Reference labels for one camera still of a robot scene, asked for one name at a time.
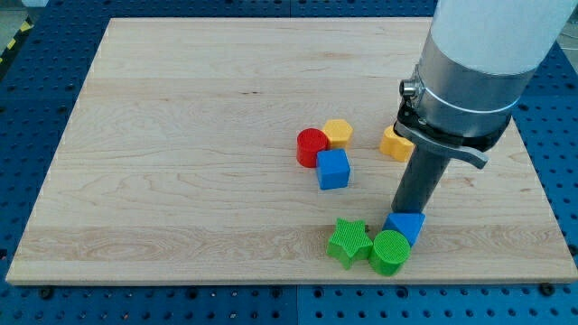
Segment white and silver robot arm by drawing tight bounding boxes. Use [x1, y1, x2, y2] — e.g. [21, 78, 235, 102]
[395, 0, 577, 169]

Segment green star block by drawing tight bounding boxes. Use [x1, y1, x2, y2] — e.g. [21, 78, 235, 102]
[326, 218, 373, 270]

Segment blue cube block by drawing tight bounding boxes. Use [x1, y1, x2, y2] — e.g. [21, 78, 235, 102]
[316, 149, 350, 190]

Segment green cylinder block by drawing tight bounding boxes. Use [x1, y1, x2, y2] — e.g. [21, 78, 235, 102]
[368, 230, 411, 276]

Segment light wooden board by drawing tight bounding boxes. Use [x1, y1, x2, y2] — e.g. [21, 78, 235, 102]
[6, 18, 577, 285]

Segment red cylinder block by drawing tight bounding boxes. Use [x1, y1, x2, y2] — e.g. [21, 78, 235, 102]
[296, 128, 329, 168]

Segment yellow hexagon block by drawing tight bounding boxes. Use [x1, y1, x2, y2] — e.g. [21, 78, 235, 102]
[322, 119, 354, 150]

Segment blue triangle block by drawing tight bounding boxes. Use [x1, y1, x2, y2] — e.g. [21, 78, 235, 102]
[382, 212, 425, 247]

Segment yellow heart block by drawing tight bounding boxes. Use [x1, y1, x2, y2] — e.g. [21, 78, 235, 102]
[379, 125, 415, 163]

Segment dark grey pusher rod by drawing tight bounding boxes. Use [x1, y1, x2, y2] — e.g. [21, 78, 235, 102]
[391, 146, 450, 213]

